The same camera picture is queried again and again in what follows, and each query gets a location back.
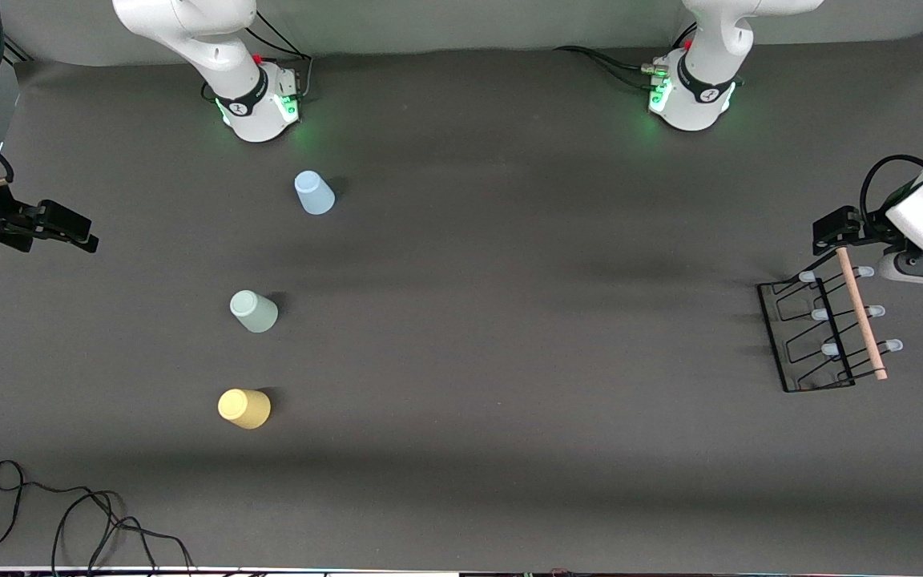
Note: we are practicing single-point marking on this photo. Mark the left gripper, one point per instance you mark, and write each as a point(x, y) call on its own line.
point(864, 228)

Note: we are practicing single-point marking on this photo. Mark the pale green plastic cup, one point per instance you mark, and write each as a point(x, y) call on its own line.
point(253, 312)

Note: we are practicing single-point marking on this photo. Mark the yellow plastic cup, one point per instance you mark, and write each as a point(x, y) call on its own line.
point(243, 409)

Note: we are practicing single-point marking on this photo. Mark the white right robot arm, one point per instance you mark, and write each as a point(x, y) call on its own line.
point(189, 32)

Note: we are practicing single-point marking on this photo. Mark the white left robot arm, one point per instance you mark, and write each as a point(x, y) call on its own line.
point(710, 48)

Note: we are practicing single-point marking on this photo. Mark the light blue plastic cup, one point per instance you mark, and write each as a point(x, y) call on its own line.
point(316, 196)

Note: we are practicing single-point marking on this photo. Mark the dark grey table cloth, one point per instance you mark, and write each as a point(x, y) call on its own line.
point(509, 401)

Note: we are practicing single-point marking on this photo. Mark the black metal frame bar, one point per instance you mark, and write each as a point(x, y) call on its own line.
point(17, 52)

